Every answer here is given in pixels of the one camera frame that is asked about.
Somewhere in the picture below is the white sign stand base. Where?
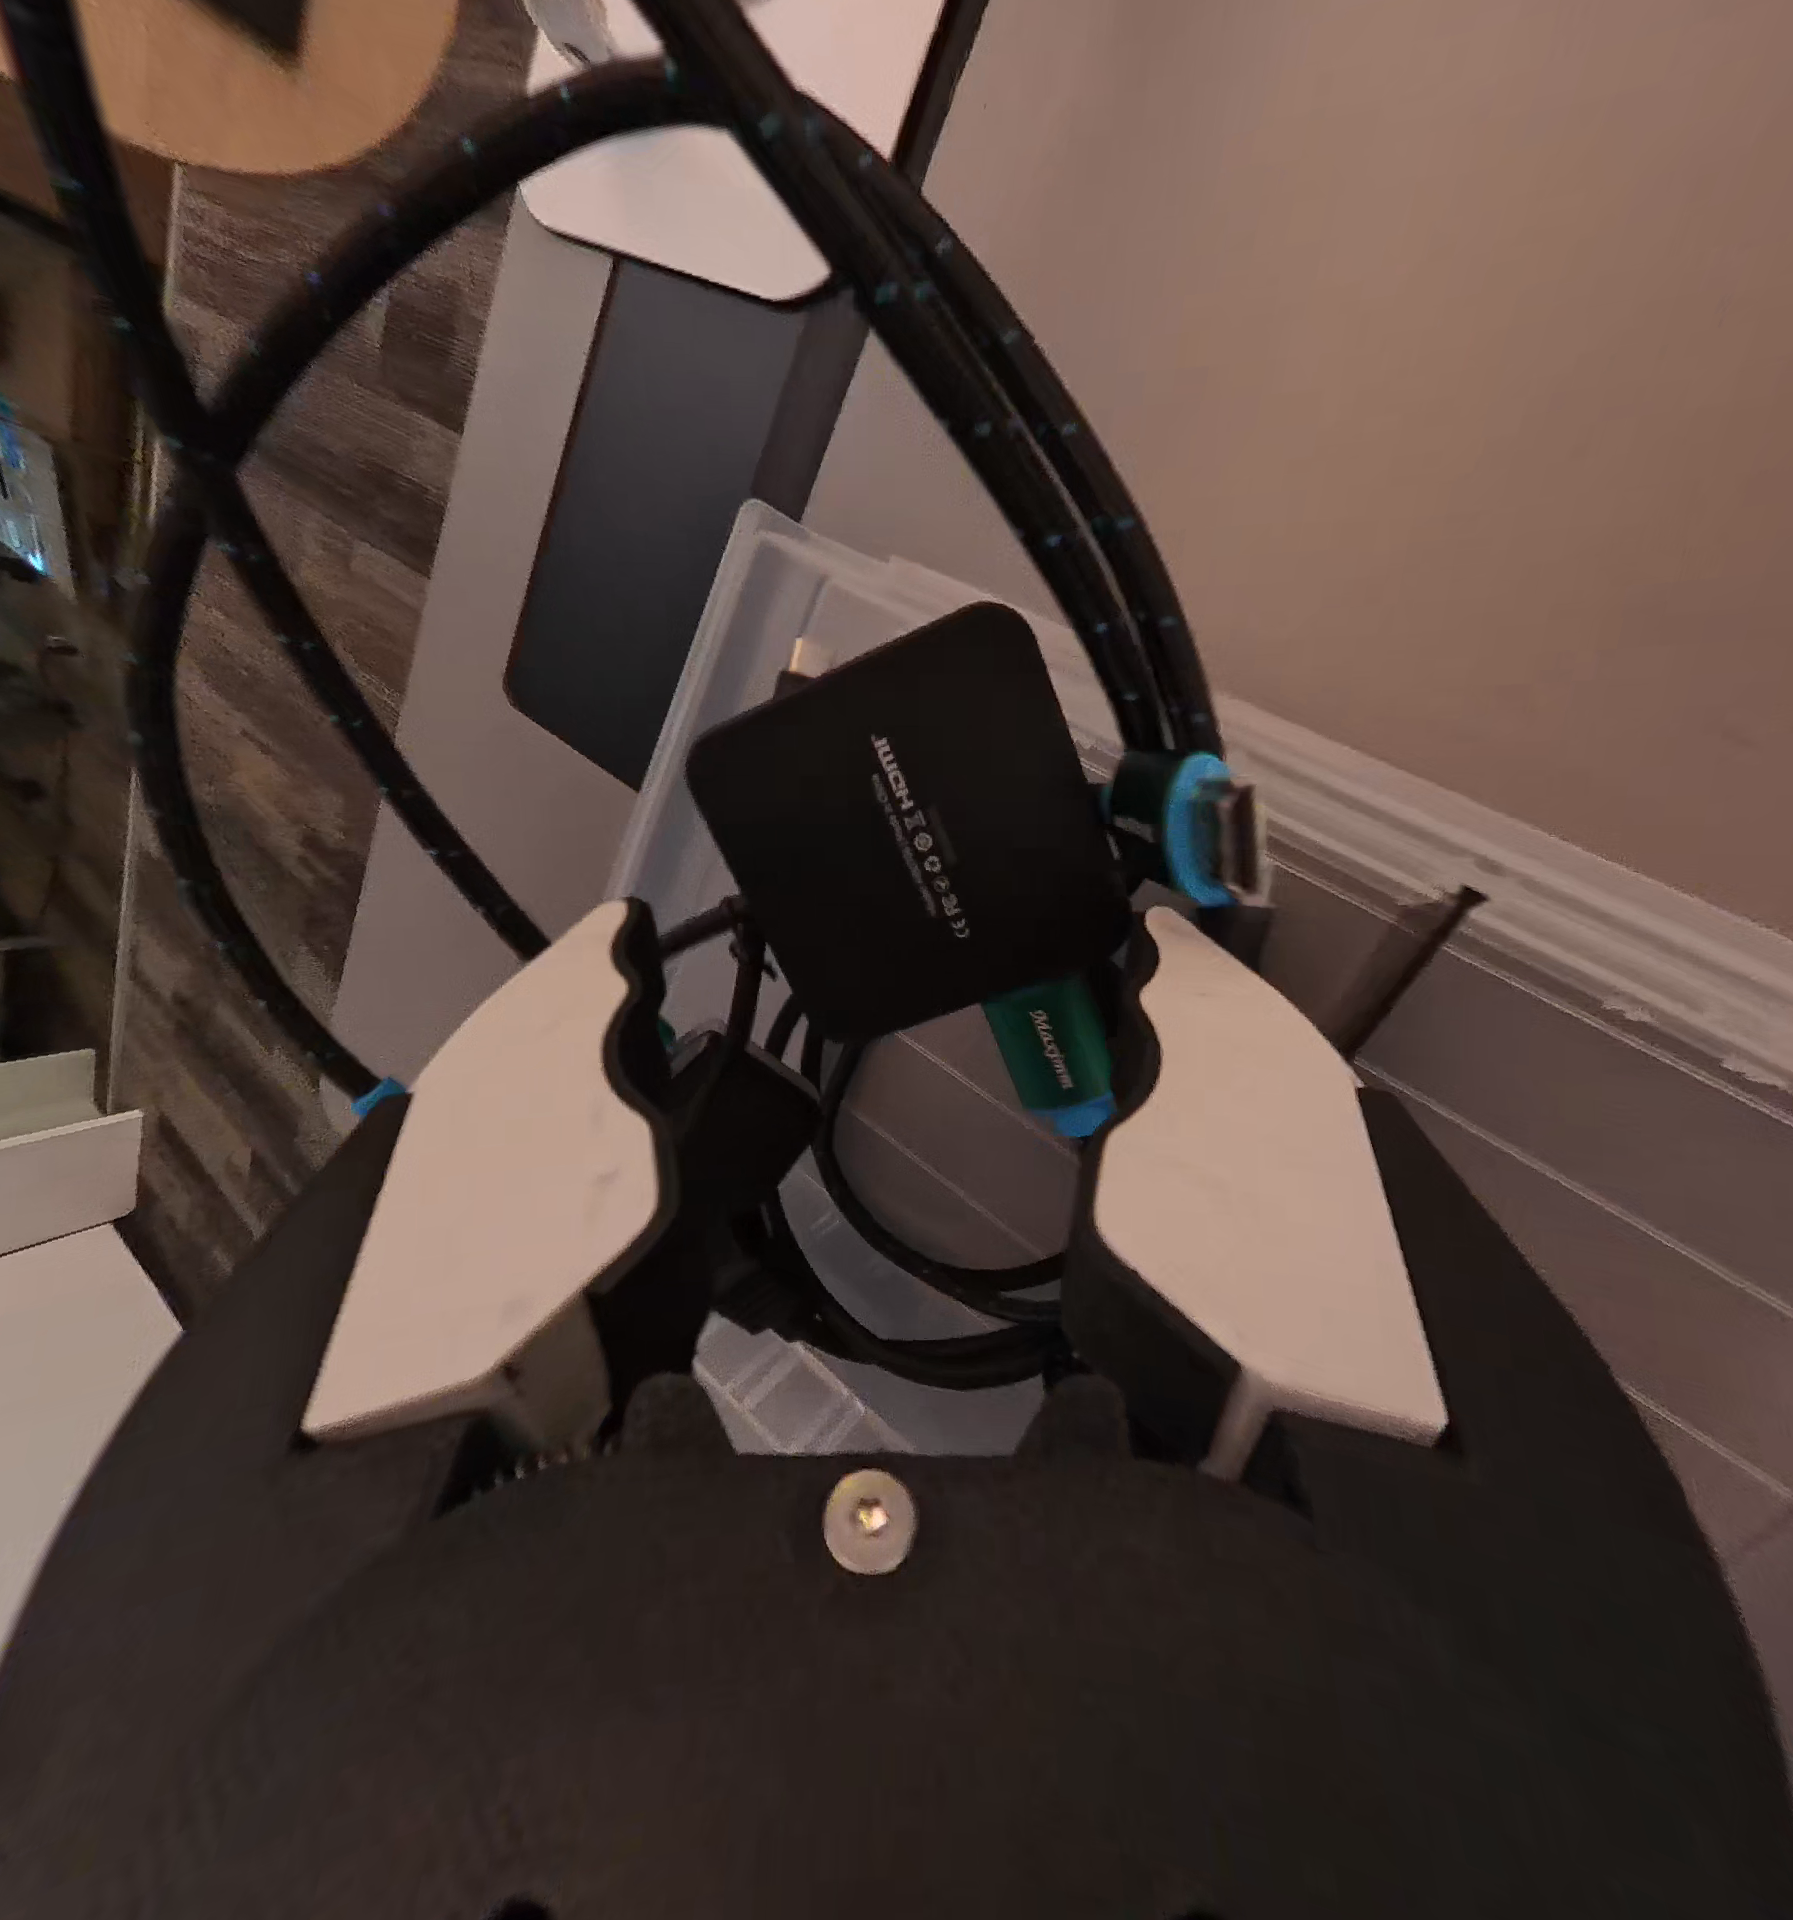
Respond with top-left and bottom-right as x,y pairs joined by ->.
524,117 -> 876,310

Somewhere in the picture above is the hdmi cable with green plug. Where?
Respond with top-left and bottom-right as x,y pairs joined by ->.
979,965 -> 1137,1148

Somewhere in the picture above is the black hdmi switch box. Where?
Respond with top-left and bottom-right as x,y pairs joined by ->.
683,602 -> 1137,1041

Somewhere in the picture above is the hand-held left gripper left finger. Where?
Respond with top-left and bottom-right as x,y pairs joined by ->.
303,897 -> 685,1449

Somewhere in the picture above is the thin black cable small plug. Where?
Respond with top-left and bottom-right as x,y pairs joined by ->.
653,897 -> 1131,1389

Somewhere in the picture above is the clear plastic bin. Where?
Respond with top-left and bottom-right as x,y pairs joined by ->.
604,505 -> 1793,1549

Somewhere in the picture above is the wooden sign board with smiley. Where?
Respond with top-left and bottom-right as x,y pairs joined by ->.
81,0 -> 460,180

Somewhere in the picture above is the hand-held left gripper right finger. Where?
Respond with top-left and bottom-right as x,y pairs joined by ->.
1070,906 -> 1450,1483

